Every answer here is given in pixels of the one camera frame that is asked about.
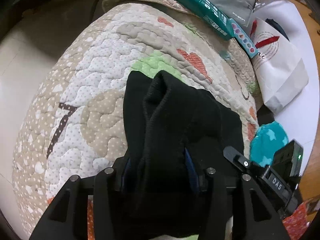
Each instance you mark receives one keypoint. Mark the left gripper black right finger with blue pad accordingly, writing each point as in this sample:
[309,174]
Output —
[227,202]

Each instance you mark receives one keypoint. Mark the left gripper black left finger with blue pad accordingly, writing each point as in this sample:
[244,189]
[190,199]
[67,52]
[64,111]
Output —
[66,215]

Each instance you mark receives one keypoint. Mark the black pants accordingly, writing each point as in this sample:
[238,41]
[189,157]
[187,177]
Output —
[174,132]

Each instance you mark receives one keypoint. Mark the teal star blanket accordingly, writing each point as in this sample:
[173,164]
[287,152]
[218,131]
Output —
[267,141]

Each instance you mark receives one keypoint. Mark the quilted patchwork bed cover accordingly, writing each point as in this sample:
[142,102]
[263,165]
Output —
[74,124]

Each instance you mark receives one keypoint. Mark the white paper shopping bag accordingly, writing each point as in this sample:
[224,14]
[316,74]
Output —
[278,66]

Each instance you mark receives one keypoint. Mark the light blue dotted box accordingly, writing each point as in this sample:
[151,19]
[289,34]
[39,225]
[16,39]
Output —
[243,39]

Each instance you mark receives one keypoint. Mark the long teal cardboard box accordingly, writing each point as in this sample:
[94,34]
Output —
[205,10]

